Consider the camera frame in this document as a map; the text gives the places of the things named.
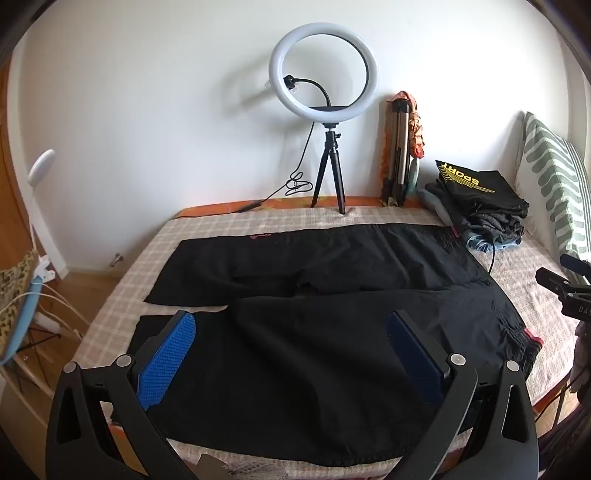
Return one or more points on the pile of dark folded clothes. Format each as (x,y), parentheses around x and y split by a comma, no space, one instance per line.
(494,226)

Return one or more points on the black garment with yellow print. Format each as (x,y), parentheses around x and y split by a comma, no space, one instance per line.
(489,189)

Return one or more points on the metal door stopper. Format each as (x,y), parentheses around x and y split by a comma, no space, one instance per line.
(117,260)

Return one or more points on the orange bed sheet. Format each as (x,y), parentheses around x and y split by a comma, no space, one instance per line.
(207,211)

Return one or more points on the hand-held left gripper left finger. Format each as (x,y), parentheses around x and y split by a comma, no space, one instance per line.
(168,360)

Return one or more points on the black pants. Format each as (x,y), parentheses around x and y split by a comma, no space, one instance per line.
(300,350)

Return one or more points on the wooden door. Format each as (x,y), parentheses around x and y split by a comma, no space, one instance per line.
(11,184)

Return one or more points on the folded metal tripod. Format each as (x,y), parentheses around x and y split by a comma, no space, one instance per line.
(398,138)

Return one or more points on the black gooseneck phone holder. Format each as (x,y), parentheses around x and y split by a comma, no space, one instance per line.
(318,90)

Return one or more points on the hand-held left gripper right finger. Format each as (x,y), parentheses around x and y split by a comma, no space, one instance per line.
(415,360)

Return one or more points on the black tripod stand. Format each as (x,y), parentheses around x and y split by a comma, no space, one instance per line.
(330,152)

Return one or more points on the white clip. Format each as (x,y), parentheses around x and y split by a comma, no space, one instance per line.
(45,268)

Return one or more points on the beige plaid blanket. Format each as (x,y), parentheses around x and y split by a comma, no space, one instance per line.
(120,295)

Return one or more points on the leopard print board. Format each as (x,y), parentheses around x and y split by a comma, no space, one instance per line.
(14,286)

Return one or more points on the orange patterned cloth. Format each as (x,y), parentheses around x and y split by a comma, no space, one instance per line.
(418,124)

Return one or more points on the light blue board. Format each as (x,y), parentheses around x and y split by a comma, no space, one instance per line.
(25,314)

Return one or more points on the white desk lamp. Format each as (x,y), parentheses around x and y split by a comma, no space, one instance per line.
(41,166)

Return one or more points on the white power strip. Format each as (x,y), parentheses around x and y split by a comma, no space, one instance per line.
(47,323)

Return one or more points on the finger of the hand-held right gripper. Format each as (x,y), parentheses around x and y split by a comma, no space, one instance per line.
(575,265)
(556,281)

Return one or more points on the green striped pillow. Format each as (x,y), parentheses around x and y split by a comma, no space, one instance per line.
(554,184)

